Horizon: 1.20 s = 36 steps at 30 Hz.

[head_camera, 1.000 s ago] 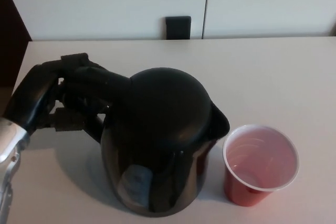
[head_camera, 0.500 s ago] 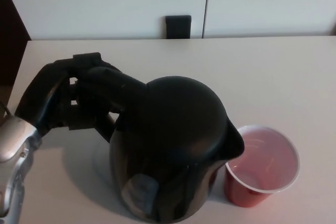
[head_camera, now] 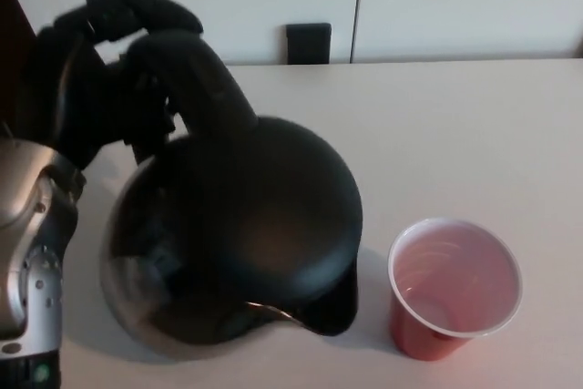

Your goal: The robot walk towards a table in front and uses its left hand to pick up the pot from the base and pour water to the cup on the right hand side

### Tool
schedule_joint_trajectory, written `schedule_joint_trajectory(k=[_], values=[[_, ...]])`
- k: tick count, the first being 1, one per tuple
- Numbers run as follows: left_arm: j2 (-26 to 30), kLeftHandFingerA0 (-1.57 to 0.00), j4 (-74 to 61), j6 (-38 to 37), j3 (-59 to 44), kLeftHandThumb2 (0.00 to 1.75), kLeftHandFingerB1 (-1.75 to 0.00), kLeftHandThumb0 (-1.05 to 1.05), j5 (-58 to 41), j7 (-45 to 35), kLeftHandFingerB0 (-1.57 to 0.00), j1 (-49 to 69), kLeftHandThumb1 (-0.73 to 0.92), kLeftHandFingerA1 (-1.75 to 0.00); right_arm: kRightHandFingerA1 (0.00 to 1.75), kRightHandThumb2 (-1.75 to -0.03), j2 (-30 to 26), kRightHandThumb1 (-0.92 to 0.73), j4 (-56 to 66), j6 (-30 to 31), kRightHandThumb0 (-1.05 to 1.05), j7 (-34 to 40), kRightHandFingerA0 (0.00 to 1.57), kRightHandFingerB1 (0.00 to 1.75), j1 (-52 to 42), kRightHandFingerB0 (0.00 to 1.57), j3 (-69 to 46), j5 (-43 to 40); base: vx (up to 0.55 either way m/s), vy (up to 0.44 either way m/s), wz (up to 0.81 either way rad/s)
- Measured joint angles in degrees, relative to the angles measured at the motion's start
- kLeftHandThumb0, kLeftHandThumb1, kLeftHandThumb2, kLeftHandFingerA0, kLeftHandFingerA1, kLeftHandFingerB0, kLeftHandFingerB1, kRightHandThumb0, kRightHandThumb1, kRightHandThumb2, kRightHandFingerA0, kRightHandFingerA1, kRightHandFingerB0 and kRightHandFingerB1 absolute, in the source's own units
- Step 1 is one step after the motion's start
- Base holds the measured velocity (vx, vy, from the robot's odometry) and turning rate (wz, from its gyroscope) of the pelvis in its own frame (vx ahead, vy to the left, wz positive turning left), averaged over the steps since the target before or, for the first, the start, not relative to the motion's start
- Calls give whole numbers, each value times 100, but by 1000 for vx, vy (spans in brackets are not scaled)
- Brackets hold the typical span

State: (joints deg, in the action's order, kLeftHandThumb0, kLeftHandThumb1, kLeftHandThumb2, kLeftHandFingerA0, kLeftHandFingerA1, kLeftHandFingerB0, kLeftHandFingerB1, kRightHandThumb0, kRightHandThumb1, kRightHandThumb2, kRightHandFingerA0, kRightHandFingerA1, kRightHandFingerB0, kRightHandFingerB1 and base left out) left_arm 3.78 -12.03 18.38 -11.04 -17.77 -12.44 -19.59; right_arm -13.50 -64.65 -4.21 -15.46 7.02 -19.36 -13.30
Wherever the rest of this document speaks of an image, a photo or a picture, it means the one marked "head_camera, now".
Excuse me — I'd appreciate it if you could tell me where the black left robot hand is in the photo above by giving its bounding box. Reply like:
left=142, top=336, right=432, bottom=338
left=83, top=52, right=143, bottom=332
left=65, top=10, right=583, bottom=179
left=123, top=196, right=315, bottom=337
left=13, top=0, right=204, bottom=171

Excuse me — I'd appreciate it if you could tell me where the black electric kettle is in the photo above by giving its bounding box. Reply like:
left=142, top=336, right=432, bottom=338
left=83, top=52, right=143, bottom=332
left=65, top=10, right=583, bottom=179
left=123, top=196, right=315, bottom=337
left=98, top=36, right=365, bottom=347

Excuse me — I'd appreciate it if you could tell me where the red plastic cup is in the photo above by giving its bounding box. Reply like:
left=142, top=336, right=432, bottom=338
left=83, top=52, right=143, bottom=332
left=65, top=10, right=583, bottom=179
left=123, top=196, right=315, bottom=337
left=387, top=217, right=524, bottom=349

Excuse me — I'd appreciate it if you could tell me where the dark brown panel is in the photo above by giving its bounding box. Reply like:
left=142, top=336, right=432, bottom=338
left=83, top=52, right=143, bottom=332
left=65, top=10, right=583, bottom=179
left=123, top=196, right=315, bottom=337
left=0, top=0, right=41, bottom=138

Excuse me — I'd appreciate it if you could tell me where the plain white cabinet door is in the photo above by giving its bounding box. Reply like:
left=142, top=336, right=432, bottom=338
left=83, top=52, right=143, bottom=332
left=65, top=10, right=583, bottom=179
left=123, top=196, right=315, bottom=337
left=351, top=0, right=583, bottom=64

